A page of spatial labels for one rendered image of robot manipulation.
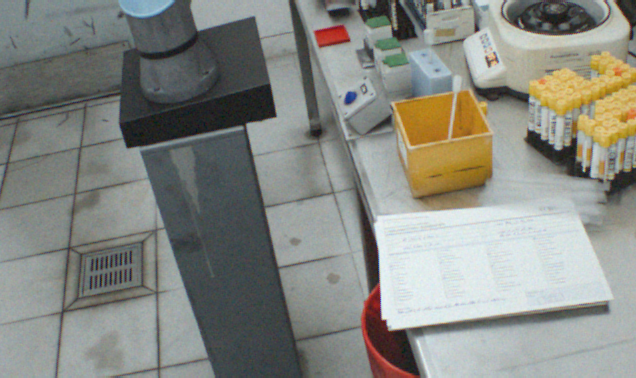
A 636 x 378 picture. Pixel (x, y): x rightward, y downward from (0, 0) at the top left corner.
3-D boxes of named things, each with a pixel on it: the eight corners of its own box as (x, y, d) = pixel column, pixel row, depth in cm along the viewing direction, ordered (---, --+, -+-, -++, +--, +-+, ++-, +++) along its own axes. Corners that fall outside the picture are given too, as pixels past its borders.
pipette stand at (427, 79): (405, 101, 152) (401, 54, 146) (440, 92, 153) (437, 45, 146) (425, 129, 144) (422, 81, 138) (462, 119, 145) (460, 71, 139)
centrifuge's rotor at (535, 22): (505, 25, 158) (505, -8, 154) (583, 17, 157) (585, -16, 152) (522, 65, 146) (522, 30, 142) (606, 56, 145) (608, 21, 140)
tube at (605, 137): (592, 190, 125) (597, 132, 118) (601, 186, 125) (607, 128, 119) (599, 195, 123) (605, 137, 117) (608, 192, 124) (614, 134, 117)
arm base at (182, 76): (148, 113, 149) (131, 67, 143) (139, 76, 161) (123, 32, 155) (227, 86, 151) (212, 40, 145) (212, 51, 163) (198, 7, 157)
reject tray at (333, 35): (313, 33, 178) (313, 30, 177) (344, 27, 178) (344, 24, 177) (318, 47, 172) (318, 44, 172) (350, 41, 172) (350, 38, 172)
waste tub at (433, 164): (395, 151, 140) (391, 101, 134) (472, 137, 140) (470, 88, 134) (412, 200, 130) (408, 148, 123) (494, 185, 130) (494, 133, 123)
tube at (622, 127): (615, 186, 124) (621, 129, 118) (609, 180, 126) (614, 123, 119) (624, 183, 124) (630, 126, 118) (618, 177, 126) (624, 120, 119)
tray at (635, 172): (600, 200, 123) (601, 187, 122) (561, 170, 130) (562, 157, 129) (682, 159, 128) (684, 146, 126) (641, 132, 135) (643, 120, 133)
